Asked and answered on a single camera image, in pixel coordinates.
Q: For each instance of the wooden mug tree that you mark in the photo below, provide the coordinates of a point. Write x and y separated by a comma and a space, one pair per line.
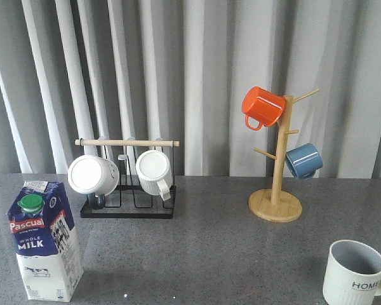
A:
274, 204

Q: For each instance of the white ribbed mug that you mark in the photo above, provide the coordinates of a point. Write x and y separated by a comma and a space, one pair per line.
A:
154, 173

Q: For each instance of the orange mug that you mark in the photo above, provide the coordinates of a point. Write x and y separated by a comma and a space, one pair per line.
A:
262, 108

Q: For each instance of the grey white curtain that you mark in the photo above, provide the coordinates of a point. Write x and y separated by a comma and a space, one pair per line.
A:
178, 70

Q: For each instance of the Pascual whole milk carton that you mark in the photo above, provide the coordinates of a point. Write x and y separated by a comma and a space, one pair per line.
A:
46, 242

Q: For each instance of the black wire mug rack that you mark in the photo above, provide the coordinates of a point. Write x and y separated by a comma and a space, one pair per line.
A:
129, 200

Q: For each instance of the blue mug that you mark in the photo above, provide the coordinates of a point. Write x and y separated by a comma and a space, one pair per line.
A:
304, 161

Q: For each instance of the white smiley mug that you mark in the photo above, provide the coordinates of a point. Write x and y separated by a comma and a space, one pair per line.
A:
93, 175

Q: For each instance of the cream HOME mug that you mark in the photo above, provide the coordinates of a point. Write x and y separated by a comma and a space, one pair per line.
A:
353, 273

